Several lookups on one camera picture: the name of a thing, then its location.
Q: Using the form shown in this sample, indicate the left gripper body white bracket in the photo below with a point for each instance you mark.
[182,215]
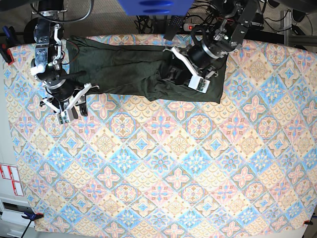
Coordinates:
[199,66]

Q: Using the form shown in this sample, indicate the black round stand base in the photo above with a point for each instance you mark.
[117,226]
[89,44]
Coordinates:
[28,33]

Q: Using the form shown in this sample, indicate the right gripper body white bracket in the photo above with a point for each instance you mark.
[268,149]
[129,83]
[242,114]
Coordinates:
[64,96]

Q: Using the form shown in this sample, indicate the red and white labels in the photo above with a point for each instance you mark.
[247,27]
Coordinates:
[10,172]

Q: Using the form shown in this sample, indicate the grey cabinet lower left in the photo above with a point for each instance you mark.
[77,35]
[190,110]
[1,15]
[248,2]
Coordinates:
[12,212]

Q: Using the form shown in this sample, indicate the blue clamp lower left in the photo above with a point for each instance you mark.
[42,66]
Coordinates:
[31,217]

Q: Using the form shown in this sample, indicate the blue clamp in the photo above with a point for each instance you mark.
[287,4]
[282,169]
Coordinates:
[10,38]
[31,217]

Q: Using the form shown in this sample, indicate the dark green long-sleeve shirt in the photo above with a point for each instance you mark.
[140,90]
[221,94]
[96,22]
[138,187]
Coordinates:
[135,70]

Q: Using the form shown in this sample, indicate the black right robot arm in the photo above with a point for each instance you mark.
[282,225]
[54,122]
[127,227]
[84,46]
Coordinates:
[47,65]

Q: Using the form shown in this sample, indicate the orange clamp lower right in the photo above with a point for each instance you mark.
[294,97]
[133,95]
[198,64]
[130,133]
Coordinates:
[309,222]

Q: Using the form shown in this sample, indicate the blue clamp upper left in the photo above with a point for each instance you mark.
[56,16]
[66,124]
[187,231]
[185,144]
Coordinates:
[10,38]

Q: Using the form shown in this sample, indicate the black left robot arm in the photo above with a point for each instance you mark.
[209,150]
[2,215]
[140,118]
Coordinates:
[224,32]

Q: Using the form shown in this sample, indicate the black remote control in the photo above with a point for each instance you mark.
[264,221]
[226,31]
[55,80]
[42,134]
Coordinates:
[174,25]

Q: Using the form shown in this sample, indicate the blue plastic box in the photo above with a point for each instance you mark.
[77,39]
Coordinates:
[156,7]

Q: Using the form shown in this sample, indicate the patterned pastel tablecloth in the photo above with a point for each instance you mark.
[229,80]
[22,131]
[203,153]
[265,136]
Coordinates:
[134,168]

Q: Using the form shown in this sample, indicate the black power strip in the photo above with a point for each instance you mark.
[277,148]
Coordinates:
[197,28]

